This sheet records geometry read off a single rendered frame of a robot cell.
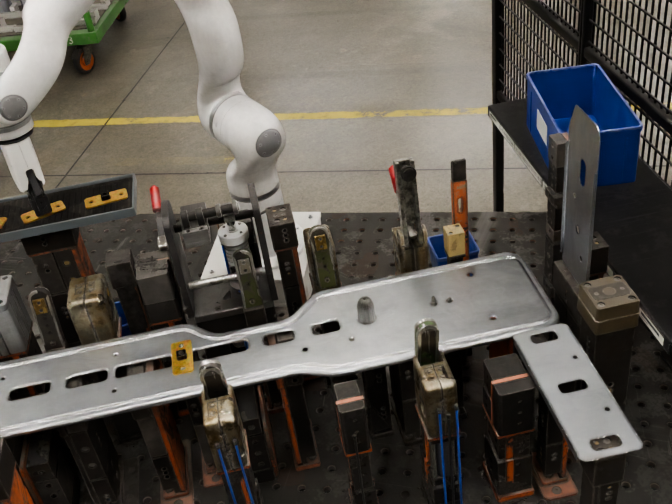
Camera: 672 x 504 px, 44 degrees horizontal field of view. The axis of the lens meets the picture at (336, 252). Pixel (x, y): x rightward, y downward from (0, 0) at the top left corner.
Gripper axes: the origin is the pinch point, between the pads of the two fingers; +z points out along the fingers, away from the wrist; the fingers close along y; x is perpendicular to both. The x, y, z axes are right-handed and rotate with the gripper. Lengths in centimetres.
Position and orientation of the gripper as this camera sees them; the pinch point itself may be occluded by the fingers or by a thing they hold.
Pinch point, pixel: (39, 202)
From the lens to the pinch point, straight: 173.8
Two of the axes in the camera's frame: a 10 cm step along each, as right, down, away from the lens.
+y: 5.0, 4.7, -7.3
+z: 1.2, 8.0, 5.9
